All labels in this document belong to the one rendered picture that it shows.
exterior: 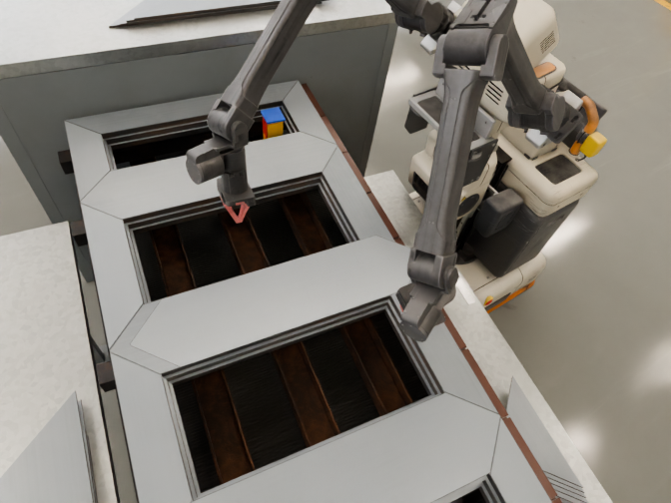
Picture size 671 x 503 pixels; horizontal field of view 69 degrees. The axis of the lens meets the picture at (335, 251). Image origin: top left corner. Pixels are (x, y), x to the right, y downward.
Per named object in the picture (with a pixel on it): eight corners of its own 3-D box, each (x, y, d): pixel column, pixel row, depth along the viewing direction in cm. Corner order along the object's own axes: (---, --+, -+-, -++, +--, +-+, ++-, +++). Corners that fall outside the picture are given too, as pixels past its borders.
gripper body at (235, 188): (227, 209, 108) (224, 181, 103) (217, 185, 115) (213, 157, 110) (256, 203, 110) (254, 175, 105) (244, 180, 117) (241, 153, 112)
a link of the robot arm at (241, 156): (250, 143, 104) (234, 133, 107) (223, 154, 100) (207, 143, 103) (252, 171, 109) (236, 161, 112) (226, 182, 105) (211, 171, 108)
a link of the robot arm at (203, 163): (247, 120, 99) (222, 108, 104) (198, 137, 92) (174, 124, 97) (253, 172, 106) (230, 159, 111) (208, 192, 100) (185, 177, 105)
